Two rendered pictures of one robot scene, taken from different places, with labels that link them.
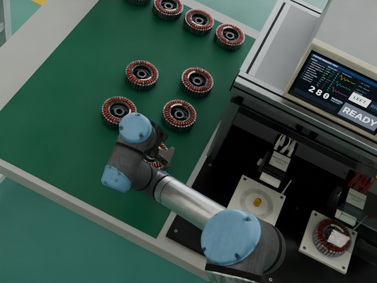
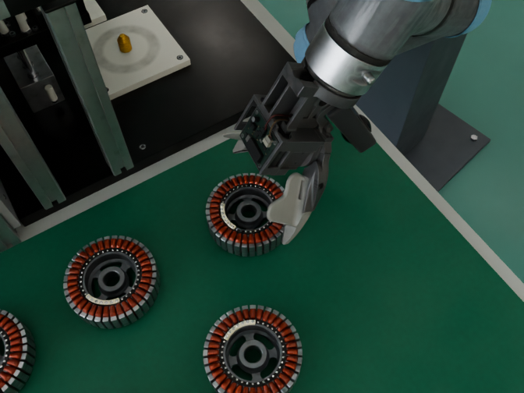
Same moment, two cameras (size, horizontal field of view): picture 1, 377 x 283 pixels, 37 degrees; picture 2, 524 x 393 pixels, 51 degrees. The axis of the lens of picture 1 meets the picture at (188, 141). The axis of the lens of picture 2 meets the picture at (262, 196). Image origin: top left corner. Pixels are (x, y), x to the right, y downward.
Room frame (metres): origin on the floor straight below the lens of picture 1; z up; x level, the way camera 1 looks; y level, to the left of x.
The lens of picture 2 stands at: (1.18, 0.38, 1.40)
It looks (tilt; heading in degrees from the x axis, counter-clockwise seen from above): 59 degrees down; 231
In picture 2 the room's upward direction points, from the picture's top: straight up
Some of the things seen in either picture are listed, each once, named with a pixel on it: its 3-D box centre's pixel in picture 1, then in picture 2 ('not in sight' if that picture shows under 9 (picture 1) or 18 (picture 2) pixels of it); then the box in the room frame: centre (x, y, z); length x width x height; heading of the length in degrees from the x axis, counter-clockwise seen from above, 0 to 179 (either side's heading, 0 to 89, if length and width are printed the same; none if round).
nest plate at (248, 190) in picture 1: (256, 204); (126, 51); (0.94, -0.26, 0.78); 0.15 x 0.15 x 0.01; 83
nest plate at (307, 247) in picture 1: (328, 241); not in sight; (0.91, -0.50, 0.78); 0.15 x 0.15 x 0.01; 83
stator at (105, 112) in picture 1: (119, 112); (253, 355); (1.08, 0.24, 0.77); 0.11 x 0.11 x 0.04
